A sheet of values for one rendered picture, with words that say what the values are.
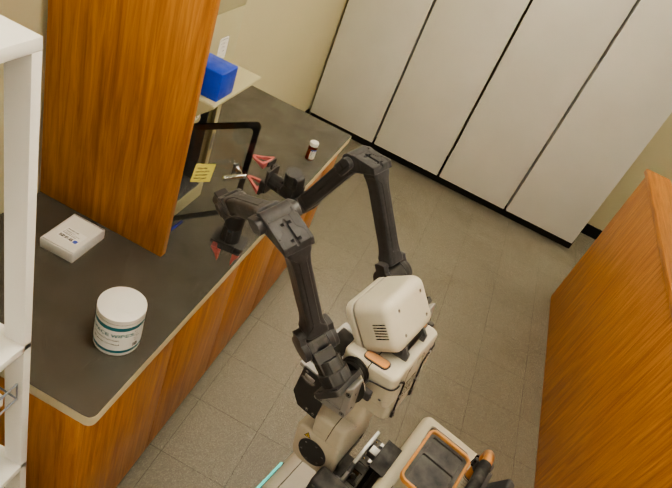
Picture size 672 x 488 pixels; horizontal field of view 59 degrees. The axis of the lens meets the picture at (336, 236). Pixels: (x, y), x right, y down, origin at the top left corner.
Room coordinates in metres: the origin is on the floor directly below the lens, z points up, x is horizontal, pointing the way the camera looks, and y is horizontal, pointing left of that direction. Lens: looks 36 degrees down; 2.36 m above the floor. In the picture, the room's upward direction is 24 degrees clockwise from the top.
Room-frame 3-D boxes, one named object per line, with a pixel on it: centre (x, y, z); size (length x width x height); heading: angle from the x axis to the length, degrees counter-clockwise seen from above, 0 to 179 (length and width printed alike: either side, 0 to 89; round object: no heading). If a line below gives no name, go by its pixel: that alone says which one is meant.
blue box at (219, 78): (1.61, 0.53, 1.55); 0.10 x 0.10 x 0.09; 83
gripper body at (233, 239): (1.37, 0.29, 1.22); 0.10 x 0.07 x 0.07; 92
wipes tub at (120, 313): (1.07, 0.46, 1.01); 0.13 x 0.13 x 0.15
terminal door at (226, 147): (1.66, 0.48, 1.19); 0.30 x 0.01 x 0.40; 140
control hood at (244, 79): (1.69, 0.52, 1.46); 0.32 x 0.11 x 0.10; 173
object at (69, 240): (1.35, 0.77, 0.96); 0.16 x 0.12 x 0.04; 174
